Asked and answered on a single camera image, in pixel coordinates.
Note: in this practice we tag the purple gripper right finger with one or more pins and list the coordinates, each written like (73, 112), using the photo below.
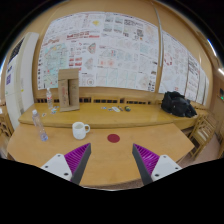
(151, 166)

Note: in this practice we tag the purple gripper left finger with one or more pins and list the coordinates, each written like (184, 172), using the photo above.
(70, 166)

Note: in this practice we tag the clear plastic water bottle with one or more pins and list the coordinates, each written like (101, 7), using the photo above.
(38, 124)

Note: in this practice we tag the white ceramic mug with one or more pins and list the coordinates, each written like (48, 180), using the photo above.
(80, 130)

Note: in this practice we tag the red round coaster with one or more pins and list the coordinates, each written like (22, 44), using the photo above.
(113, 138)

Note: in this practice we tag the small dark round object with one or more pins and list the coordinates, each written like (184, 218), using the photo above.
(127, 108)

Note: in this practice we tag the wooden chair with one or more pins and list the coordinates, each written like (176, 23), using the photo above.
(202, 133)

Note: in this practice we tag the black backpack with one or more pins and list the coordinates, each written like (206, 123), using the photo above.
(176, 104)

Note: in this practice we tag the small white card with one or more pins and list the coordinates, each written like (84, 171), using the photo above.
(116, 109)

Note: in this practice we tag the far clear plastic bottle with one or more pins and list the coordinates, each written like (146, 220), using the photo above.
(49, 98)

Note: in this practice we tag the brown cardboard box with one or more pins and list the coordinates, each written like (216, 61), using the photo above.
(68, 89)

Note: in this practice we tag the white air conditioner cabinet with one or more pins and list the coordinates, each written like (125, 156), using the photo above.
(18, 81)

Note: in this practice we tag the right poster wall sheet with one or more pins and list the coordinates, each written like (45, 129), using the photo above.
(182, 73)

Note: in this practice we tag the large poster wall sheet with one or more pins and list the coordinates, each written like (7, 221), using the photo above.
(108, 49)

